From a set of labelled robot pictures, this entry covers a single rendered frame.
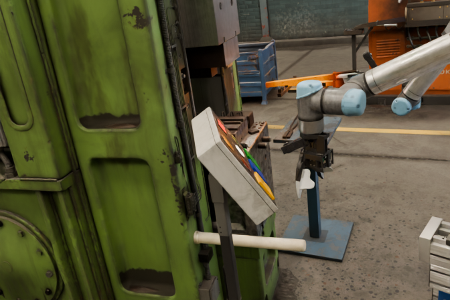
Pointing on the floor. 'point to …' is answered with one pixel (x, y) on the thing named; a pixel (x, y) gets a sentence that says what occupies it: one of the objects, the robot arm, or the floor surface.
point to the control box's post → (222, 217)
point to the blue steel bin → (256, 68)
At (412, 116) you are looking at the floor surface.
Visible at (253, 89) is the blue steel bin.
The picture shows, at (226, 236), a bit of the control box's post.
